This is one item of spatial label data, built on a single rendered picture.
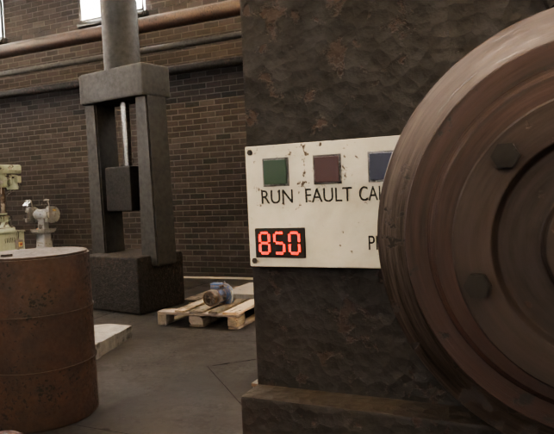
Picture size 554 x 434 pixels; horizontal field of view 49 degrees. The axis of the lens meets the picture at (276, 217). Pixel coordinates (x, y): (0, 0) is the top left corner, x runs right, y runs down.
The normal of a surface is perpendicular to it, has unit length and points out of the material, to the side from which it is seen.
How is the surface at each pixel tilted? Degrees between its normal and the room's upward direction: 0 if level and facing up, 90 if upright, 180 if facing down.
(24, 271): 90
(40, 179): 90
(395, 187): 90
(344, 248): 90
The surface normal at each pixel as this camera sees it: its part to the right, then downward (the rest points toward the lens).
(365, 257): -0.42, 0.07
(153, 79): 0.82, 0.00
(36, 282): 0.42, 0.03
